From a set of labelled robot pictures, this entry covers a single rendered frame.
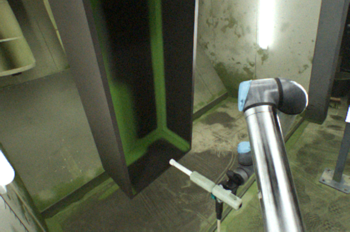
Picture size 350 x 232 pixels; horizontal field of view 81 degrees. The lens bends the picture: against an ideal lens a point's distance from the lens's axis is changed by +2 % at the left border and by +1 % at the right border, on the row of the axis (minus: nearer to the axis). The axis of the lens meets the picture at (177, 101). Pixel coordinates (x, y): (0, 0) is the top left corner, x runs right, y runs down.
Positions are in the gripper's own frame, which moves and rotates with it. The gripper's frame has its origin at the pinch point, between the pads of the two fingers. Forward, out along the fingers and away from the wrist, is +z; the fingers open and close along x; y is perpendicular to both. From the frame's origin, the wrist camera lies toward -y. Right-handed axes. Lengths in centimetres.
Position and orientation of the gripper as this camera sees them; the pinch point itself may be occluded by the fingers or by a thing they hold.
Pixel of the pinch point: (217, 197)
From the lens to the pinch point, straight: 119.9
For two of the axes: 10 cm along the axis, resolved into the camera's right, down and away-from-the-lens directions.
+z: -7.0, 3.0, -6.5
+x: -7.2, -2.4, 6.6
